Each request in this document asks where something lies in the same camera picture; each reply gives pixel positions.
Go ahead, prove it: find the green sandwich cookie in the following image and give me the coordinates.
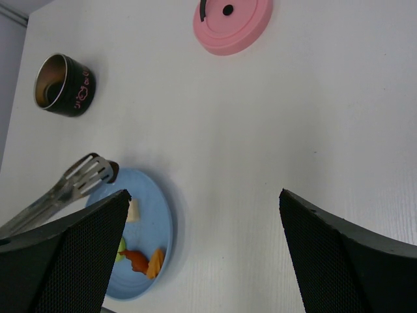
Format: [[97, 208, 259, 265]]
[[115, 237, 126, 262]]

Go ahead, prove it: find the red chicken wing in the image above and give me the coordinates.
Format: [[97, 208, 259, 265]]
[[118, 249, 149, 275]]

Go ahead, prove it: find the pink round lid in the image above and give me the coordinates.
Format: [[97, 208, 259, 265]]
[[193, 0, 274, 56]]

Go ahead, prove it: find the white cream block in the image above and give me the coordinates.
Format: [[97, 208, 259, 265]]
[[126, 199, 140, 223]]

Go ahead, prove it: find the dark round chocolate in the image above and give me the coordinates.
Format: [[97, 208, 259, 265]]
[[107, 161, 119, 184]]

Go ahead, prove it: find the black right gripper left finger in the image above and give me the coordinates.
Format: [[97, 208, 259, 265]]
[[1, 190, 131, 312]]

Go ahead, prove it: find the blue plate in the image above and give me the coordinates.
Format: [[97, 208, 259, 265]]
[[86, 168, 175, 301]]

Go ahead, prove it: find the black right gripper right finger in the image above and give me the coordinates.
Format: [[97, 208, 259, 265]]
[[280, 190, 416, 312]]

